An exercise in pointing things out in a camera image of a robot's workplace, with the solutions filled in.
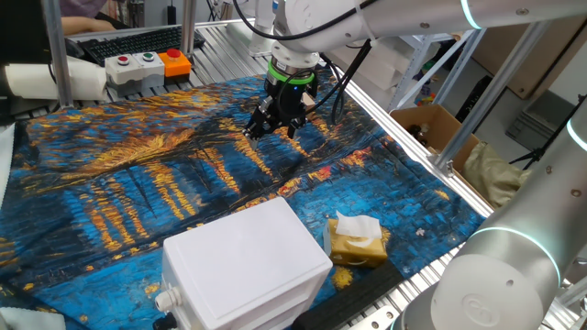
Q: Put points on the black tripod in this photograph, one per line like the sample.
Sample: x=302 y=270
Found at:
x=541 y=151

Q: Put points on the aluminium frame strut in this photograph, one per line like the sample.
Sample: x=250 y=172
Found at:
x=487 y=103

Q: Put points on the yellow tissue pack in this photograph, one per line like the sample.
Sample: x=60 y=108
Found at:
x=355 y=252

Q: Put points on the grey plastic crate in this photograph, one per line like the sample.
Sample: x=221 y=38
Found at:
x=523 y=130

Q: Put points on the colourful toy pile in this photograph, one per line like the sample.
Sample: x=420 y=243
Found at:
x=425 y=98

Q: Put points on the brown wooden board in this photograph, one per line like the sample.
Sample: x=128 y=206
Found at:
x=559 y=50

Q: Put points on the open cardboard box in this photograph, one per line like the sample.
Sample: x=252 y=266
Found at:
x=440 y=121

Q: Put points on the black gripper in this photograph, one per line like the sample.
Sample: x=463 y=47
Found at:
x=291 y=98

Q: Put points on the white stand with base plate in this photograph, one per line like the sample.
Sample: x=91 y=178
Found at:
x=259 y=43

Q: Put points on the beige cloth bag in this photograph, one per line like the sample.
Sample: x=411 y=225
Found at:
x=490 y=174

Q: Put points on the aluminium frame post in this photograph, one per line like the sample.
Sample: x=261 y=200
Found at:
x=57 y=55
x=188 y=27

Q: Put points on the grey two-button control box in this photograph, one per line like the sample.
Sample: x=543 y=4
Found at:
x=133 y=75

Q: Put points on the dark bottle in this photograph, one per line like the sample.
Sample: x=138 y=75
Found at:
x=419 y=133

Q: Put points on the black computer keyboard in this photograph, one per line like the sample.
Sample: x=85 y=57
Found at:
x=137 y=41

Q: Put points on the grey metal shelf rack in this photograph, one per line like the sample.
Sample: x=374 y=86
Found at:
x=413 y=71

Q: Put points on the black monitor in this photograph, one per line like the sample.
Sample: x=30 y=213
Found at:
x=23 y=32

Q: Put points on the black power adapter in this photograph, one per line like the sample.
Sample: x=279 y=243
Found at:
x=171 y=16

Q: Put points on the white rolled sheet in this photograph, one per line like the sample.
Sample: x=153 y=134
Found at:
x=36 y=80

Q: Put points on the person's bare forearm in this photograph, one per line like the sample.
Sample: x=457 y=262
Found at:
x=82 y=25

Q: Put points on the orange emergency stop box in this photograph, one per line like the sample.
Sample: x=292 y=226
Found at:
x=174 y=68

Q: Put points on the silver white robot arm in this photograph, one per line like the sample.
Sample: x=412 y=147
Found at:
x=504 y=275

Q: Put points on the person's purple shirt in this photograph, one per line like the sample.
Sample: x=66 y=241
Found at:
x=82 y=7

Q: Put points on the black foam strip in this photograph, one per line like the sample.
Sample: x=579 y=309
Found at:
x=348 y=298

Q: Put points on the blue starry night tablecloth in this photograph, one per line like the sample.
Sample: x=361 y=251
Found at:
x=137 y=206

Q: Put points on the white foam packing block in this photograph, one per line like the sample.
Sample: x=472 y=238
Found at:
x=376 y=69

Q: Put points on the aluminium table edge rail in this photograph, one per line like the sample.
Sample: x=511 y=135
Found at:
x=380 y=114

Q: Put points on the white plastic drawer box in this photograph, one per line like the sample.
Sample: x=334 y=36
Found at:
x=243 y=266

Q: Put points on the black round connector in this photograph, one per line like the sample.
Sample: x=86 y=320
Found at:
x=164 y=322

